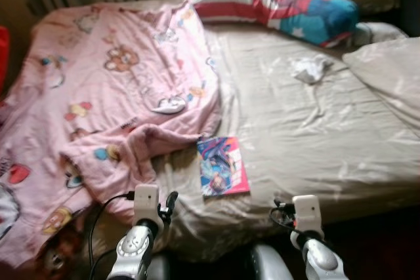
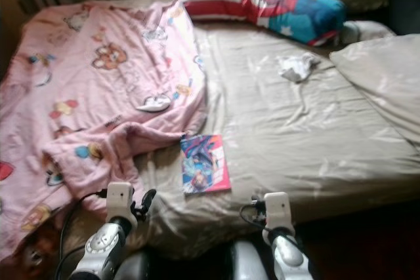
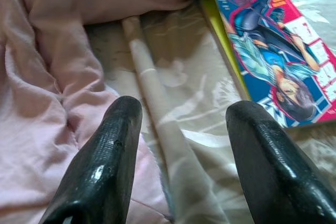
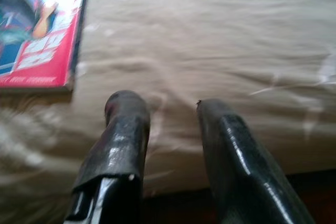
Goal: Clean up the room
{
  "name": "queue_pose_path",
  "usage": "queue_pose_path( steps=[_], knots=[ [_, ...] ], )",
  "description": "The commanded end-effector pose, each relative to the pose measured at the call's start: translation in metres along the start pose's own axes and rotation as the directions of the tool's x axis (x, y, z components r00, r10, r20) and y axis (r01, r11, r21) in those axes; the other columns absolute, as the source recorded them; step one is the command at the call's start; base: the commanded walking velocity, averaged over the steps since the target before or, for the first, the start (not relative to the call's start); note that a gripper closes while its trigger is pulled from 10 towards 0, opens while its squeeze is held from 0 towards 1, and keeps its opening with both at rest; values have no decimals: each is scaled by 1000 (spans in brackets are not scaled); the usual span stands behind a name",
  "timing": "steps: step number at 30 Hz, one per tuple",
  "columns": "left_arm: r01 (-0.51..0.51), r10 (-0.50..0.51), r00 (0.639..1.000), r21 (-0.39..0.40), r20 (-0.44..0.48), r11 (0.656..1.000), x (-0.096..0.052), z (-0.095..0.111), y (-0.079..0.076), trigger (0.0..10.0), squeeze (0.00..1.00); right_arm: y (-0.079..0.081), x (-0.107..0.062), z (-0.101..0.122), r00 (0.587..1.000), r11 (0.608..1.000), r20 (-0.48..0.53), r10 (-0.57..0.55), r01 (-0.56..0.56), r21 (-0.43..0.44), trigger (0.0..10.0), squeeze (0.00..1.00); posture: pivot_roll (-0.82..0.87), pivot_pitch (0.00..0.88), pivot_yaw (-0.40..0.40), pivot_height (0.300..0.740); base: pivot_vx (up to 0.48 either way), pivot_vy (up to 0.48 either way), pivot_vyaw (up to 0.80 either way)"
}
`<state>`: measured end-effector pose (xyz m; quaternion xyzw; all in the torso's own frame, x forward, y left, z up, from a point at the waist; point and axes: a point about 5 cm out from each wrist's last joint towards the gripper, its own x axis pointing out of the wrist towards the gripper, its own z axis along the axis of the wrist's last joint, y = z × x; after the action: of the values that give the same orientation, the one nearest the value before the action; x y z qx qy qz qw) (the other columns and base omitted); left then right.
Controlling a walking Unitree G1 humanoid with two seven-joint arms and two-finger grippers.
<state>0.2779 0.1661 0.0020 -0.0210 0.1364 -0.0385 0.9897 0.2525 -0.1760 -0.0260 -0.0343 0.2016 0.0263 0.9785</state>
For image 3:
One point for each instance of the pink fleece quilt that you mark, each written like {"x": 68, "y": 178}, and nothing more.
{"x": 39, "y": 77}

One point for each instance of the colourful manga comic book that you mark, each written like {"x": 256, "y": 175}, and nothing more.
{"x": 275, "y": 51}

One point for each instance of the white rolled paper tube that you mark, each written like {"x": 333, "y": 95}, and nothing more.
{"x": 147, "y": 64}

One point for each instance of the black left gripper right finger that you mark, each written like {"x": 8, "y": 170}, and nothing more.
{"x": 270, "y": 171}

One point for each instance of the yellow green book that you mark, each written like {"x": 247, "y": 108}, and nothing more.
{"x": 212, "y": 16}

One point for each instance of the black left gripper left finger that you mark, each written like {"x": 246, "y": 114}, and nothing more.
{"x": 110, "y": 161}

